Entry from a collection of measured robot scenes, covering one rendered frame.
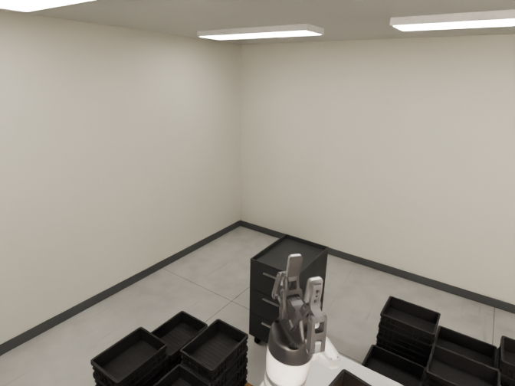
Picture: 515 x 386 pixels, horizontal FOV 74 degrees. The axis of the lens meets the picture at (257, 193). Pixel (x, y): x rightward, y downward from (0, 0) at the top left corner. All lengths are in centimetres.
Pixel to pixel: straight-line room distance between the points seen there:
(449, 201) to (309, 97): 207
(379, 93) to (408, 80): 33
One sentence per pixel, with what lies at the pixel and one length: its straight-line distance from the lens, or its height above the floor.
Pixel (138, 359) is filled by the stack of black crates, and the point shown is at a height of 49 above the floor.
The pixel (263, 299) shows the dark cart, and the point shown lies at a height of 57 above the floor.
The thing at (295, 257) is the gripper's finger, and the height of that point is 210.
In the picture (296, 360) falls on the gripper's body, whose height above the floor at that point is 195.
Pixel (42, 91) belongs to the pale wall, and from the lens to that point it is 346.
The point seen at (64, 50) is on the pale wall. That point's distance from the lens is 356.
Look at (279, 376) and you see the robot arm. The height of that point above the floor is 192.
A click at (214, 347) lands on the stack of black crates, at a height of 49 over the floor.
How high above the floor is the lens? 236
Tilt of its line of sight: 19 degrees down
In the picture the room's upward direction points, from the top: 1 degrees clockwise
